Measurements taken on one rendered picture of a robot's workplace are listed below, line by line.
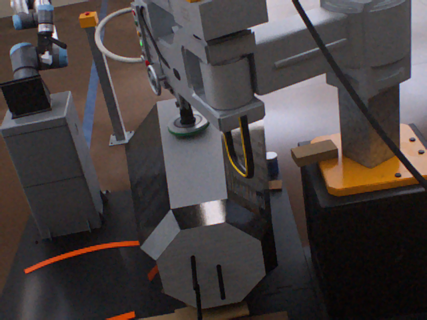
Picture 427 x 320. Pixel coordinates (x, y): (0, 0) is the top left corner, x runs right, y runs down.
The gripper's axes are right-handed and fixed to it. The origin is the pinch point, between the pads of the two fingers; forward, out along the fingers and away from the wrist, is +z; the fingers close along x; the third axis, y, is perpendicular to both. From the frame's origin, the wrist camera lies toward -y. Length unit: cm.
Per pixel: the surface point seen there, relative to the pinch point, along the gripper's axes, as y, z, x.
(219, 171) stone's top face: -74, 64, 101
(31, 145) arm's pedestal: 13.5, 44.9, -15.2
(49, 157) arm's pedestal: 3, 52, -18
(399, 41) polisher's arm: -137, 15, 151
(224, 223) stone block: -70, 86, 123
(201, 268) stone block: -62, 106, 110
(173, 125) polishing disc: -60, 40, 61
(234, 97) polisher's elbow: -69, 36, 148
